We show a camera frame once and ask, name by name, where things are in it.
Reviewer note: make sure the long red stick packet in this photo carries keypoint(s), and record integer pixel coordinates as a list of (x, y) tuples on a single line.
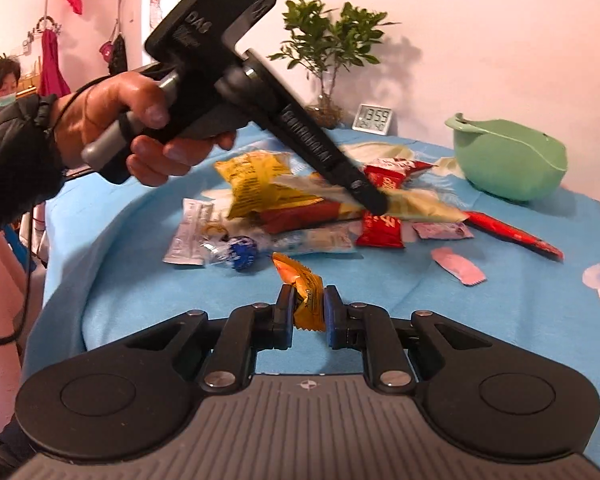
[(515, 235)]

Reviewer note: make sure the green bowl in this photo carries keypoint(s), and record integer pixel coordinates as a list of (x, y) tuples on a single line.
[(505, 160)]

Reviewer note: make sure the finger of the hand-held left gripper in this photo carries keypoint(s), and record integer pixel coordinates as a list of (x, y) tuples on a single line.
[(370, 197)]

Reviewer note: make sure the blue foil candy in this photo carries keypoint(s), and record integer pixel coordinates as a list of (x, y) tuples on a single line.
[(241, 254)]

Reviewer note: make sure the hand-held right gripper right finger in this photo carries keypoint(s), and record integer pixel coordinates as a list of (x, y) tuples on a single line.
[(332, 321)]

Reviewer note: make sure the dark hanging bag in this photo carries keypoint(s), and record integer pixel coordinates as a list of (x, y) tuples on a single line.
[(117, 55)]

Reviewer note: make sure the pale white snack packet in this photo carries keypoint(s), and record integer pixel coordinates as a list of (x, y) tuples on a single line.
[(320, 241)]

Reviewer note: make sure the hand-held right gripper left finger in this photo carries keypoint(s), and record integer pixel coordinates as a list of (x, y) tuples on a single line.
[(287, 312)]

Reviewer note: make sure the white digital clock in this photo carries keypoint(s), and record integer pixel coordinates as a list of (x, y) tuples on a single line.
[(373, 119)]

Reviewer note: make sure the orange snack packet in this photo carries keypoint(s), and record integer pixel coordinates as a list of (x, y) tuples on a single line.
[(302, 285)]

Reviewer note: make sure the small leafy green plant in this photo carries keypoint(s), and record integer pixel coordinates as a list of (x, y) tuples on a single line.
[(325, 35)]

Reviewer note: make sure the yellow printed snack packet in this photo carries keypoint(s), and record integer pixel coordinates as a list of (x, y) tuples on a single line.
[(255, 180)]

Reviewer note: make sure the blue printed tablecloth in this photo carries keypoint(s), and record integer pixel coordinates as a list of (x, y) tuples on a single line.
[(155, 285)]

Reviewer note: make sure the metal clothes rack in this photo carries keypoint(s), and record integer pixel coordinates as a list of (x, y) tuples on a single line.
[(117, 0)]

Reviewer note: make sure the round glass vase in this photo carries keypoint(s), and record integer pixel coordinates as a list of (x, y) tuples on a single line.
[(327, 112)]

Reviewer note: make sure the pink snack packet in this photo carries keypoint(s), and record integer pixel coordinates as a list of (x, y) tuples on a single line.
[(442, 230), (457, 266)]

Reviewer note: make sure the person's left hand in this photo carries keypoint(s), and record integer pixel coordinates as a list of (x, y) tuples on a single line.
[(105, 105)]

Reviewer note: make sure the magenta garment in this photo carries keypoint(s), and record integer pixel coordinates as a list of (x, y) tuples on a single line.
[(52, 70)]

